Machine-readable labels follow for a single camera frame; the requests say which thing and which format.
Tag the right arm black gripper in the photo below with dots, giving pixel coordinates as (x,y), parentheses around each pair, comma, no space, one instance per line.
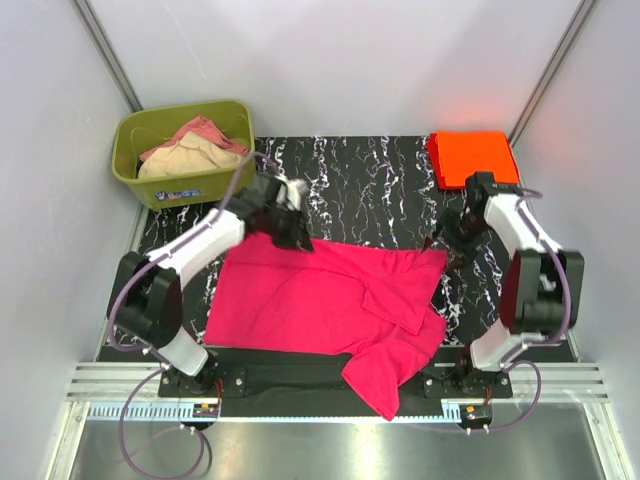
(459,250)

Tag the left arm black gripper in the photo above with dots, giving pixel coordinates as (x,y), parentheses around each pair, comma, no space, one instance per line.
(299,236)

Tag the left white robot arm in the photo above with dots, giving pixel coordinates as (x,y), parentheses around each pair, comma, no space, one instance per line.
(147,295)

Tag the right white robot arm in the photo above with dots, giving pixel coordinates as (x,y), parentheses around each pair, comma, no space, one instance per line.
(540,298)

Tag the beige t shirt in bin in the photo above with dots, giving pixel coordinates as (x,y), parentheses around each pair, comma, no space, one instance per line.
(190,155)

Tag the folded orange t shirt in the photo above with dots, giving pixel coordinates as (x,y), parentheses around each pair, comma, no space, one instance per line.
(455,156)

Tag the dusty pink t shirt in bin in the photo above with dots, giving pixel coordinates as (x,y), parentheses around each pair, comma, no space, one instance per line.
(204,128)

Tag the olive green plastic bin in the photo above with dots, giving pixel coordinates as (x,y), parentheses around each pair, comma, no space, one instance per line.
(146,129)

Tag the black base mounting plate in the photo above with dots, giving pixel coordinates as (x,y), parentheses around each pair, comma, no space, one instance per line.
(253,383)

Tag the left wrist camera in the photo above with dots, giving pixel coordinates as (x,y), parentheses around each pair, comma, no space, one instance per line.
(291,193)

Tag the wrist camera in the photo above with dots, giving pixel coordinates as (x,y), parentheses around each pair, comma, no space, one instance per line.
(480,187)
(291,193)

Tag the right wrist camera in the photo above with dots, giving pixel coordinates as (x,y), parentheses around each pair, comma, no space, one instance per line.
(480,187)

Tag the aluminium rail frame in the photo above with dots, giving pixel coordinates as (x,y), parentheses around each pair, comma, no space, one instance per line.
(558,425)

